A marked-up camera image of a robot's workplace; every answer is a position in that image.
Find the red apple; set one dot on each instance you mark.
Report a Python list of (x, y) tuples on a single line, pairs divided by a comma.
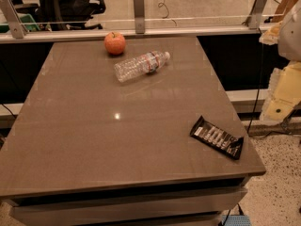
[(114, 43)]

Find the blue box on floor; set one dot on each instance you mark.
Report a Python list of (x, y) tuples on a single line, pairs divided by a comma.
[(235, 220)]

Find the right metal glass bracket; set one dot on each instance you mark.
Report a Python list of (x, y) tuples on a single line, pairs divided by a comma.
[(253, 20)]

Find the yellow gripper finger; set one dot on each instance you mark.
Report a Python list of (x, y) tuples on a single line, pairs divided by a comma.
[(284, 93), (270, 37)]

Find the wooden furniture piece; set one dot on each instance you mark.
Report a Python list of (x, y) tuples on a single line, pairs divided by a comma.
[(282, 9)]

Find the black rxbar chocolate wrapper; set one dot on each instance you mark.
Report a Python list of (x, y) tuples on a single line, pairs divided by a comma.
[(217, 138)]

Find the black office chair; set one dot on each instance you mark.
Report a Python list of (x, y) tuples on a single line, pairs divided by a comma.
[(69, 14)]

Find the clear plastic water bottle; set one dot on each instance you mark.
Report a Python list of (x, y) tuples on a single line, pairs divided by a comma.
[(134, 67)]

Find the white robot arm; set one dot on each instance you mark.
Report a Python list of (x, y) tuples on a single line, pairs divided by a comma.
[(289, 40)]

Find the green bin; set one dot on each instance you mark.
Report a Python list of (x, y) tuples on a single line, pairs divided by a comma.
[(27, 21)]

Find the left metal glass bracket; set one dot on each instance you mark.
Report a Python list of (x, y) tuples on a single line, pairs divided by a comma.
[(17, 30)]

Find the metal glass bracket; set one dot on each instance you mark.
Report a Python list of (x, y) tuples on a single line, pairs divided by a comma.
[(139, 13), (17, 30), (253, 20)]

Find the middle metal glass bracket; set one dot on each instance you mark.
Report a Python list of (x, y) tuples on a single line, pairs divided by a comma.
[(139, 13)]

